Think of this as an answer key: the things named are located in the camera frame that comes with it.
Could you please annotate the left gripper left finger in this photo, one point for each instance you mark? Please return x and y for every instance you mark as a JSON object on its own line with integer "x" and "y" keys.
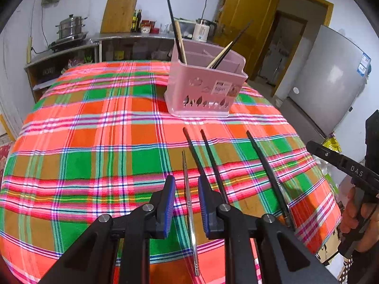
{"x": 92, "y": 257}

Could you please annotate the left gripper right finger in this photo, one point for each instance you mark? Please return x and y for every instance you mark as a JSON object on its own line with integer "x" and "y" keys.
{"x": 257, "y": 249}

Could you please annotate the black chopstick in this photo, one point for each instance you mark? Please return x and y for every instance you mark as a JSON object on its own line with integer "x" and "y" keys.
{"x": 215, "y": 168}
{"x": 176, "y": 35}
{"x": 194, "y": 154}
{"x": 234, "y": 41}
{"x": 288, "y": 219}

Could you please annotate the wooden chopstick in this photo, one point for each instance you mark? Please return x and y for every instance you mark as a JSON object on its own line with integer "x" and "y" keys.
{"x": 181, "y": 44}
{"x": 219, "y": 56}

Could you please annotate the silver metal chopstick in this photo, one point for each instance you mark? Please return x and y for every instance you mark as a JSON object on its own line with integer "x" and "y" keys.
{"x": 191, "y": 225}

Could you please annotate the steel kitchen counter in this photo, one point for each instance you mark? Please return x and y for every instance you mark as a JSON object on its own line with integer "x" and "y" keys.
{"x": 134, "y": 46}

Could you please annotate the yellow plastic bag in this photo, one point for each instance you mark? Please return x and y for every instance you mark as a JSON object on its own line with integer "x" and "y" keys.
{"x": 332, "y": 144}

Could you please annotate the silver refrigerator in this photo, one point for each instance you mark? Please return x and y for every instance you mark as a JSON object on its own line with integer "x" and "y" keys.
{"x": 330, "y": 81}

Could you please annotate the plaid tablecloth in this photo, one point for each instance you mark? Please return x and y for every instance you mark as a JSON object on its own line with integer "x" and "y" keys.
{"x": 101, "y": 140}

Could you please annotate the pink utensil basket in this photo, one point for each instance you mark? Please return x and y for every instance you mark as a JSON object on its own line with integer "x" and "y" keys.
{"x": 194, "y": 90}

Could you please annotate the wooden low shelf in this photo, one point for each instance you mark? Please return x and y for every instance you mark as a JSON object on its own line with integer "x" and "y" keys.
{"x": 45, "y": 69}

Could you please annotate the wooden door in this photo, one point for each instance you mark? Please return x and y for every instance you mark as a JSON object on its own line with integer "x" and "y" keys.
{"x": 251, "y": 20}

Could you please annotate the white electric kettle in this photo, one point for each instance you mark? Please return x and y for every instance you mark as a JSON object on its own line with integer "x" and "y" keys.
{"x": 204, "y": 30}

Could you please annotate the induction cooker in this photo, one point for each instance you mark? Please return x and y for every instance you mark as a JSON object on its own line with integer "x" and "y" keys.
{"x": 68, "y": 42}

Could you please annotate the steel steamer pot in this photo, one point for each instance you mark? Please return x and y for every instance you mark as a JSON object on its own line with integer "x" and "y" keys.
{"x": 70, "y": 26}

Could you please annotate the red lid jar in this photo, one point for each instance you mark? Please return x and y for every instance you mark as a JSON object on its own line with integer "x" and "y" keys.
{"x": 147, "y": 26}

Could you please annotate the wooden cutting board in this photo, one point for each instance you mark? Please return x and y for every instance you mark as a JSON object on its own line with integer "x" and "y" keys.
{"x": 118, "y": 16}

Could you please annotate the dark sauce bottle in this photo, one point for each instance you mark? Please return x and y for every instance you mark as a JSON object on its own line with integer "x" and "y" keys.
{"x": 138, "y": 21}

